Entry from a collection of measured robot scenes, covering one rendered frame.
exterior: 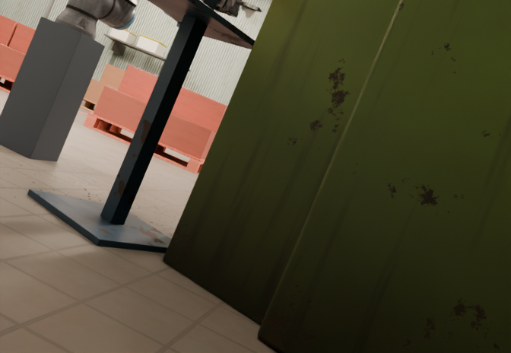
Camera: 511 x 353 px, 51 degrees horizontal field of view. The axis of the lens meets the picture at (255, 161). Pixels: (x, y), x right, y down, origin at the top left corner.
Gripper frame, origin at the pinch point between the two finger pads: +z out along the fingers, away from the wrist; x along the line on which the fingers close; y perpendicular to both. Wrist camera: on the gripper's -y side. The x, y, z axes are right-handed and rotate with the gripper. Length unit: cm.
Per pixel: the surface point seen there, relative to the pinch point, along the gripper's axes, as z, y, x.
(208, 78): -594, -41, -664
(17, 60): -348, 68, -120
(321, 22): 67, 17, 49
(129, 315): 78, 100, 89
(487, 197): 127, 48, 59
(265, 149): 66, 56, 49
